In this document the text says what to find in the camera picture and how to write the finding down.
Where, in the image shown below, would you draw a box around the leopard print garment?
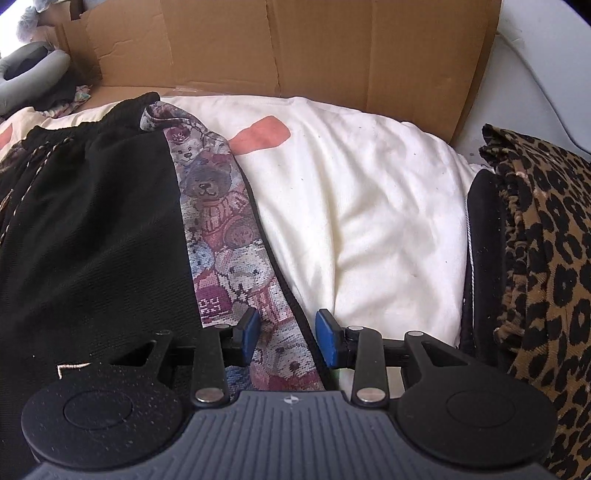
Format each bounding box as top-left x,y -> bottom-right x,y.
478,124 -> 591,480

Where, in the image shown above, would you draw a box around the black pants with bear-print trim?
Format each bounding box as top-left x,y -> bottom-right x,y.
0,91 -> 342,480

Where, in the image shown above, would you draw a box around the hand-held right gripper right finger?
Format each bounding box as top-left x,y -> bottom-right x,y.
315,308 -> 462,409

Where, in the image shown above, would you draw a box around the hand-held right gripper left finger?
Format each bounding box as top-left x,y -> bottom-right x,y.
108,307 -> 260,409

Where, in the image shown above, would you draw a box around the large flat cardboard sheet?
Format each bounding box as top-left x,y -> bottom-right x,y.
55,0 -> 503,146

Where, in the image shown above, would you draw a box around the grey neck pillow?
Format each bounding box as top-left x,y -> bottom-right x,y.
0,41 -> 71,116

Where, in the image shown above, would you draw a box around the cream bear print blanket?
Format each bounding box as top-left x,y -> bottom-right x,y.
0,95 -> 472,393

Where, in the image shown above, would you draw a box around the dark cloth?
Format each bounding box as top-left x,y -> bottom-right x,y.
34,76 -> 95,114

